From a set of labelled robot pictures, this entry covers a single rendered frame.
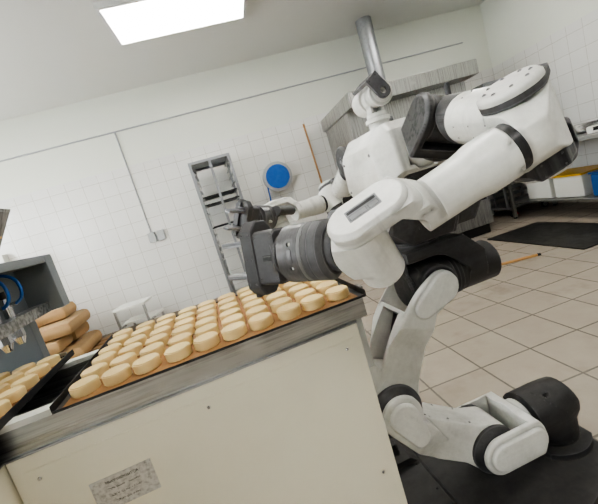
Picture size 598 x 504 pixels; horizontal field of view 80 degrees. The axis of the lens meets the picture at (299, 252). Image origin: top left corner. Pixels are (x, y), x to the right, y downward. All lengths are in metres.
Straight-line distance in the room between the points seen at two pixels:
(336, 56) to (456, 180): 5.21
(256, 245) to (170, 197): 4.55
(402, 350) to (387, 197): 0.63
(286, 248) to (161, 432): 0.46
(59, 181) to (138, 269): 1.44
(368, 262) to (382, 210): 0.07
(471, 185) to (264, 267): 0.31
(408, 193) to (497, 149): 0.11
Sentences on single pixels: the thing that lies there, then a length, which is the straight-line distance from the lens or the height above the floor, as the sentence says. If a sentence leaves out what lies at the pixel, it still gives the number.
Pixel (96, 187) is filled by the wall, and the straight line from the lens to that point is 5.32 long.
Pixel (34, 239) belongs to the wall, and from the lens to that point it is 5.61.
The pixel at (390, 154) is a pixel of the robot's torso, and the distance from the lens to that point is 0.86.
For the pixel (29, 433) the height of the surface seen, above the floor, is 0.87.
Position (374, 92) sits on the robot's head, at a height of 1.31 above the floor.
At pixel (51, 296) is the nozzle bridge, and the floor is 1.06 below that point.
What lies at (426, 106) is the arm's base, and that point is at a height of 1.22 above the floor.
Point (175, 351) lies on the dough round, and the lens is 0.73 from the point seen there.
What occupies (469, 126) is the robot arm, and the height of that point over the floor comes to 1.16.
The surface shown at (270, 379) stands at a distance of 0.78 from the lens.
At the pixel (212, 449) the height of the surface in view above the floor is 0.71.
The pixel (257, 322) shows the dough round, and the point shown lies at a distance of 0.72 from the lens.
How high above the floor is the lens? 1.13
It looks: 9 degrees down
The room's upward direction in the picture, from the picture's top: 17 degrees counter-clockwise
